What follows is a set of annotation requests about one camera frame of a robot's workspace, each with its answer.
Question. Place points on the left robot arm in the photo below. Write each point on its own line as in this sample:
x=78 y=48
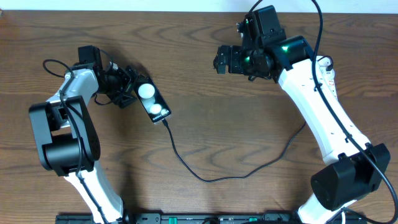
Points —
x=66 y=139

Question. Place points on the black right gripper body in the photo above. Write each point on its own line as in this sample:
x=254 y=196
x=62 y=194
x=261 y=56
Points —
x=240 y=60

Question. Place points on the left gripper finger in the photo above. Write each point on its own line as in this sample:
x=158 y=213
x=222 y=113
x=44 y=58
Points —
x=134 y=76
x=126 y=100

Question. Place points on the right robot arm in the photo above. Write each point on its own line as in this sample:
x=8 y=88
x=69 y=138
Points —
x=353 y=166

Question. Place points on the black Samsung flip phone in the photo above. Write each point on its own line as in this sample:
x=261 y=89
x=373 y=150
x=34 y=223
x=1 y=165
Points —
x=151 y=99

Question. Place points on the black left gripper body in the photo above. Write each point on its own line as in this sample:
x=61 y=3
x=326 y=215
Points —
x=121 y=85

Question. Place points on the white power strip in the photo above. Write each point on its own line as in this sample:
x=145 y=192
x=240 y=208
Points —
x=328 y=74

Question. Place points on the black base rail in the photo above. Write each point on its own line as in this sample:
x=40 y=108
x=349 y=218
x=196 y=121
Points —
x=156 y=218

